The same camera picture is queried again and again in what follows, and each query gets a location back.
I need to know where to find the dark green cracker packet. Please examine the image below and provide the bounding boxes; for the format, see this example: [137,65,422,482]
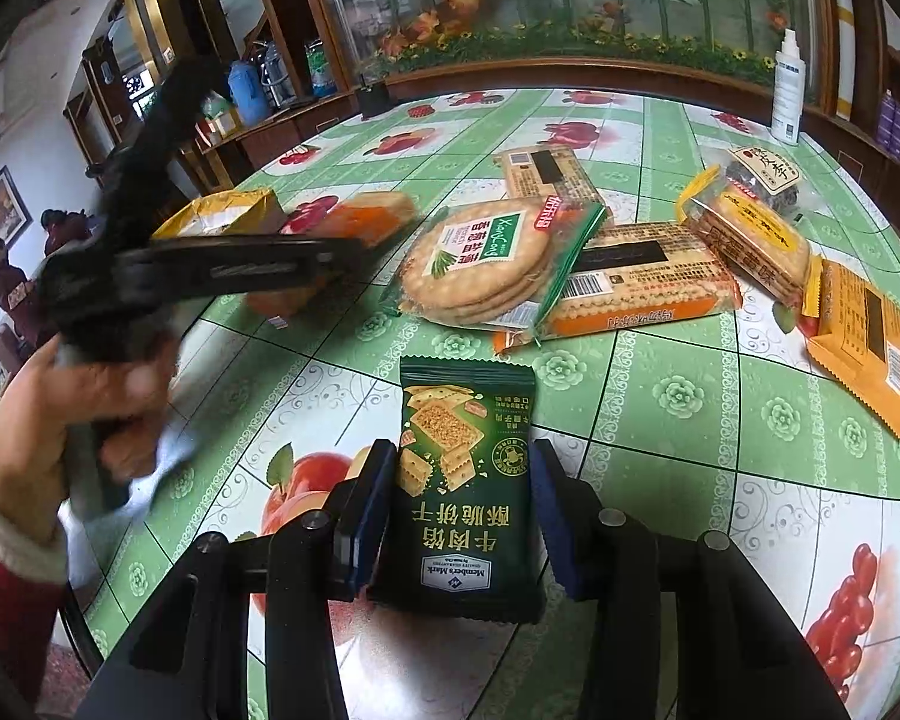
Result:
[367,356,544,624]

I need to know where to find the large orange-edged cracker pack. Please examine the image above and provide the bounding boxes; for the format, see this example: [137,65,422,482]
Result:
[493,223,741,355]

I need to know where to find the person's left hand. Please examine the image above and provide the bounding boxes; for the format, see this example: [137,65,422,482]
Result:
[0,337,178,546]

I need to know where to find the yellow cardboard tray box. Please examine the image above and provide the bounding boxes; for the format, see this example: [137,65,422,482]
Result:
[152,188,287,241]

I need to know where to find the red sleeve forearm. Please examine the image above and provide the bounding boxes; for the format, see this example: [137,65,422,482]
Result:
[0,514,68,707]

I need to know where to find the floral glass panel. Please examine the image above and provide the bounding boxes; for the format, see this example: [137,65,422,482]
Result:
[328,0,818,86]

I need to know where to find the seated person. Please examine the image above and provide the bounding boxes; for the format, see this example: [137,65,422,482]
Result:
[0,238,46,349]

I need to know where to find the purple bottles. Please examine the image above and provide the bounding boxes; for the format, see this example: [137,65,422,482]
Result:
[875,89,900,160]

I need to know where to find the small tan cracker pack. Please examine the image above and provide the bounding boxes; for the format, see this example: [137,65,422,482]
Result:
[493,145,606,218]

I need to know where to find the dark dates clear bag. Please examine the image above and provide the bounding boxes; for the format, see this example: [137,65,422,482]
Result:
[725,146,803,215]

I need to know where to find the blue thermos jug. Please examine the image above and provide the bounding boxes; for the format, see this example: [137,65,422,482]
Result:
[227,62,271,127]

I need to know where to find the white spray bottle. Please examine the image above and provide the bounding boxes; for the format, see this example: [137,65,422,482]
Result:
[770,28,806,146]

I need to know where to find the orange soda cracker pack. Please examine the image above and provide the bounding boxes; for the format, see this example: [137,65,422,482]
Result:
[245,190,418,322]

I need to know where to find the yellow egg yolk biscuit pack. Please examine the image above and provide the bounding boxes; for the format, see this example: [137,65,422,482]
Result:
[674,166,811,307]

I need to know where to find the orange snack packet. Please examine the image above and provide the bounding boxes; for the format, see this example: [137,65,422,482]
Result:
[802,255,900,440]

